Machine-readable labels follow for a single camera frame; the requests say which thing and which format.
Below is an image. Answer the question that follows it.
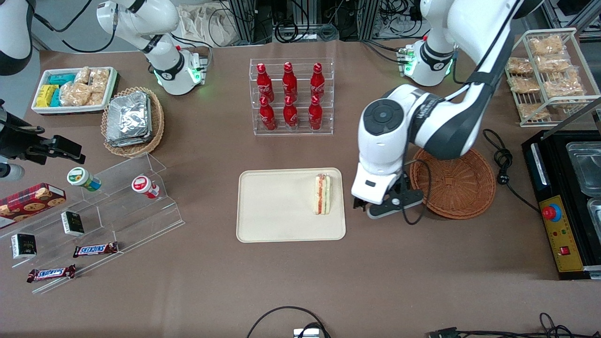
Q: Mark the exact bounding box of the red tartan cookie box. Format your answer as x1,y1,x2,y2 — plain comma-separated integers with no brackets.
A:
0,183,67,230

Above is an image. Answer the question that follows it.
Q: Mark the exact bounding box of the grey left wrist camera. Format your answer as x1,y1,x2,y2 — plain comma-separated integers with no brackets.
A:
368,189,424,220

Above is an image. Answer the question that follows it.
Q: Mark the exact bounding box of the red emergency stop button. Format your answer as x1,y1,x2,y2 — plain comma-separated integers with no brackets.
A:
542,203,563,223

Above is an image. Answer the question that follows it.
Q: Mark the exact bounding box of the triangular white bread sandwich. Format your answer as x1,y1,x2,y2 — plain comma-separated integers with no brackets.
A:
314,173,331,215

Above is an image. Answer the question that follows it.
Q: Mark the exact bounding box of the white wire rack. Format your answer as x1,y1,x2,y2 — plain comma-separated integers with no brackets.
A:
506,27,601,128

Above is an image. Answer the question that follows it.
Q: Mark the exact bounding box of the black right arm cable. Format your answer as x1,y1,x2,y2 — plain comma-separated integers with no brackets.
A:
33,0,119,54

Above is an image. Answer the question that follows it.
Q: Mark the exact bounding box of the ribbed aluminium frame post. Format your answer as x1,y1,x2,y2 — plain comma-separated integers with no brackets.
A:
229,0,258,44
291,0,324,26
358,0,381,40

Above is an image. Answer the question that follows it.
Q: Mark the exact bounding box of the black cable with connector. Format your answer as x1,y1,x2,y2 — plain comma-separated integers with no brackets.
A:
426,312,601,338

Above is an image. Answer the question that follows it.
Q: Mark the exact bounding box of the black appliance yellow panel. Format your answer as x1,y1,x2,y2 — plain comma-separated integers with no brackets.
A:
522,129,601,281

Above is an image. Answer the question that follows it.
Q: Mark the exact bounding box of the brown round wicker basket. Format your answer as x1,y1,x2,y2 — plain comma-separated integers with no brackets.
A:
409,148,497,220

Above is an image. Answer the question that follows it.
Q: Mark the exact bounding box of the grey metal bar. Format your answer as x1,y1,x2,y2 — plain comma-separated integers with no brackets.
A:
554,96,601,128

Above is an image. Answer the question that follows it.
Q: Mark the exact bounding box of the clear acrylic bottle rack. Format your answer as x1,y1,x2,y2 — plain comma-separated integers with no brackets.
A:
249,58,335,137

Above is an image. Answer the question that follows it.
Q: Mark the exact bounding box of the foil wrapped pack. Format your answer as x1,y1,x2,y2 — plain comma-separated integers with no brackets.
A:
106,92,152,141
105,134,154,148

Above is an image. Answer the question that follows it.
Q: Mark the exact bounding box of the white rectangular snack bin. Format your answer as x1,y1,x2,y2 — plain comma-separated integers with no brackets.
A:
31,67,119,116

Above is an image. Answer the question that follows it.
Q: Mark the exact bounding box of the red cola bottle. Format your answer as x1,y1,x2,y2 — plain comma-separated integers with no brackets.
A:
310,63,326,100
283,95,299,131
308,95,324,131
259,96,277,131
256,63,275,103
282,62,298,101

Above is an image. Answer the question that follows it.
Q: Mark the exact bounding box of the yellow snack pack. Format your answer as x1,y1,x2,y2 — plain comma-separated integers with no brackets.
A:
36,84,59,108

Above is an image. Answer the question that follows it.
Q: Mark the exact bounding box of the light wicker basket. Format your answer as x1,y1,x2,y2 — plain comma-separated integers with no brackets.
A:
101,86,165,158

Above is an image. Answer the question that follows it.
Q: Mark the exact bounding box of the small metal pan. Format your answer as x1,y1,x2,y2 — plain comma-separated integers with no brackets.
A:
587,197,601,243

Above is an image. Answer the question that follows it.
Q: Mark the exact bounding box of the beige cloth bag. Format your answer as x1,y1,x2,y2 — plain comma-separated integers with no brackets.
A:
178,4,238,47

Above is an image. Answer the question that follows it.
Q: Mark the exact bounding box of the black power cable with plug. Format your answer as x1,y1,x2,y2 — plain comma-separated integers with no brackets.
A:
483,129,540,213

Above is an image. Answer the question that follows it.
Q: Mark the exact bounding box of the green lid snack jar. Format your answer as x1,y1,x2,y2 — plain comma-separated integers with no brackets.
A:
67,167,102,192

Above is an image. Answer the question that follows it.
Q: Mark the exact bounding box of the Snickers chocolate bar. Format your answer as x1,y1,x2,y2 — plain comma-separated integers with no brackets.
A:
73,241,119,259
26,264,77,284

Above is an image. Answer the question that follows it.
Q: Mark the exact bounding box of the beige plastic tray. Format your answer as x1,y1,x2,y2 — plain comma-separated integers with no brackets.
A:
236,168,347,243

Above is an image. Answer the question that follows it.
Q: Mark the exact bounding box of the large metal pan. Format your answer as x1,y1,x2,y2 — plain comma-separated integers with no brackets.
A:
566,142,601,197

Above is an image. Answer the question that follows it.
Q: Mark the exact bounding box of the black looped cable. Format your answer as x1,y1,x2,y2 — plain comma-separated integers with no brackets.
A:
247,306,332,338

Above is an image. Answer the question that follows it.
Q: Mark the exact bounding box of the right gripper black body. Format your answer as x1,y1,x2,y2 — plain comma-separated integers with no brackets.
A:
0,99,48,162

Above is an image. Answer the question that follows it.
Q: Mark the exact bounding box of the small black tea box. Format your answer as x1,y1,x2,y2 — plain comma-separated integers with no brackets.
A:
61,211,85,237
11,233,38,260

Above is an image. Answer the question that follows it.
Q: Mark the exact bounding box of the red lid snack jar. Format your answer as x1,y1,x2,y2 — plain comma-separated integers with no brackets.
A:
131,175,161,200

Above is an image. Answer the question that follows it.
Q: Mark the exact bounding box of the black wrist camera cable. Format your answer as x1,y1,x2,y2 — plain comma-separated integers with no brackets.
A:
399,141,431,226

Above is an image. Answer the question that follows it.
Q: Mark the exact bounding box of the clear acrylic stepped stand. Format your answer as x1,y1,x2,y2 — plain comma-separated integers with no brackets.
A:
0,152,185,295

